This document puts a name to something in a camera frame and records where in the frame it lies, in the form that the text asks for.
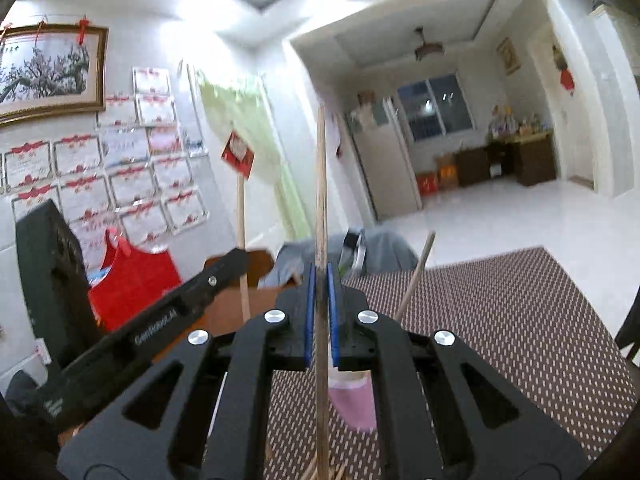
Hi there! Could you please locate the wooden chopstick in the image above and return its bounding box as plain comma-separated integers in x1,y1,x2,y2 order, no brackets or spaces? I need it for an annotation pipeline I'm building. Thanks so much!
236,177,251,322
315,104,332,480
392,231,437,322

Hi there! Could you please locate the pink cup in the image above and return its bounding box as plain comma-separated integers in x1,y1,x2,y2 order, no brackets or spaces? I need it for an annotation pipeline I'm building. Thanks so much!
327,367,378,433

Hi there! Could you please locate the dark wooden cabinet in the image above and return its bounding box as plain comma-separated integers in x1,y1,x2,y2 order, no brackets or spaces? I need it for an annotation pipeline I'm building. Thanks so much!
454,130,557,188

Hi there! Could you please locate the white refrigerator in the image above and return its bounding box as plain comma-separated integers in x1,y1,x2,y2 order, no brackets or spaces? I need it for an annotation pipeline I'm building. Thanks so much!
344,97,423,222

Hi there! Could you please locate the gold framed tree painting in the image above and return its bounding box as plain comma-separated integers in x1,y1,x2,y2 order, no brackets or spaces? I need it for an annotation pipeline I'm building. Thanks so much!
0,24,110,125

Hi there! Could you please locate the grey cloth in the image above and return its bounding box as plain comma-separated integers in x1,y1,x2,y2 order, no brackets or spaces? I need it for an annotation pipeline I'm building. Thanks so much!
262,229,420,291

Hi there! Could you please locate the light green curtain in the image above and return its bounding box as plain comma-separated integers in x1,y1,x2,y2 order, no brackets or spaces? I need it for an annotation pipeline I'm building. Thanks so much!
192,67,318,241

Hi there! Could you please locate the white tall cabinet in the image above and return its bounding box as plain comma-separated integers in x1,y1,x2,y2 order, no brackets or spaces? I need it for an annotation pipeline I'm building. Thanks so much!
589,2,640,78

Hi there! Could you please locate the brown dotted table mat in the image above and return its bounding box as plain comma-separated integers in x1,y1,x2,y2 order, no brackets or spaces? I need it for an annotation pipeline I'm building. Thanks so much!
262,246,636,480

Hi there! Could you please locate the small framed wall picture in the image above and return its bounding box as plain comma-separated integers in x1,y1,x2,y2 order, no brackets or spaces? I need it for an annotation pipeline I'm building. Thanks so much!
496,37,522,77

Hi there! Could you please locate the dark chair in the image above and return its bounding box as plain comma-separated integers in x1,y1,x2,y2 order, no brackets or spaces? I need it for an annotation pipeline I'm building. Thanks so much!
614,284,640,363

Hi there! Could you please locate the brown wooden chair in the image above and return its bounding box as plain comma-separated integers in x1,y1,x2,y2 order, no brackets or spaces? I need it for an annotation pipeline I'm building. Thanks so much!
204,247,276,292

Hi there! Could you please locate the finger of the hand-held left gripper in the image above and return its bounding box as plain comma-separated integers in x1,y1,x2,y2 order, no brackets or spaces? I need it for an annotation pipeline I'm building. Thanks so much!
172,248,250,313

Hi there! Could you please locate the red bag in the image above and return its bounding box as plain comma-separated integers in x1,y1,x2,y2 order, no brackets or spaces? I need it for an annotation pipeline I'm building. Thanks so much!
89,227,182,333

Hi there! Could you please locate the orange cardboard box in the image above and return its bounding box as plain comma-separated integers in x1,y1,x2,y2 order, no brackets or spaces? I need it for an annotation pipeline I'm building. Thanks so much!
436,154,458,191

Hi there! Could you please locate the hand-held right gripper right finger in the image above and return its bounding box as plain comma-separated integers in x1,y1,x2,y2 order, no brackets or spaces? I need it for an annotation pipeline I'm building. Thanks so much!
326,264,591,480

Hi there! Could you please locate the small photo print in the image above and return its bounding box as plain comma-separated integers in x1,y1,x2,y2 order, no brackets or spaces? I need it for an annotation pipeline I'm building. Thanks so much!
182,130,206,158

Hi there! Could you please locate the bundle of wooden chopsticks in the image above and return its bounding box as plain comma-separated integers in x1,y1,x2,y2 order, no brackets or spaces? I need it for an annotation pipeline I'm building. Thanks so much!
295,452,353,480

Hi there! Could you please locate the wall of award certificates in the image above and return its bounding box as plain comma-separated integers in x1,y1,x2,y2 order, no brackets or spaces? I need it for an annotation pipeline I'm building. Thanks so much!
0,66,208,271

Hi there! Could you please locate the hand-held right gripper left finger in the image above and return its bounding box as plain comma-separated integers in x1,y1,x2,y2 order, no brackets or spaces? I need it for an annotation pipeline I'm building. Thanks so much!
57,261,318,480

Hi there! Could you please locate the window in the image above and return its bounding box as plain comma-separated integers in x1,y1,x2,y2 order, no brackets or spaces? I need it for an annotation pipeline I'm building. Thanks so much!
397,74,475,142

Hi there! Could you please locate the red hanging wall ornament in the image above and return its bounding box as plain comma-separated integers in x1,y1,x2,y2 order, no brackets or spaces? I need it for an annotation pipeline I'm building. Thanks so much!
552,45,576,92

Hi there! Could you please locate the ceiling fan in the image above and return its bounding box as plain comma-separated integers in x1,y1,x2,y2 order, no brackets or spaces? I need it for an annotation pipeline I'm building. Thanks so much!
412,26,446,61

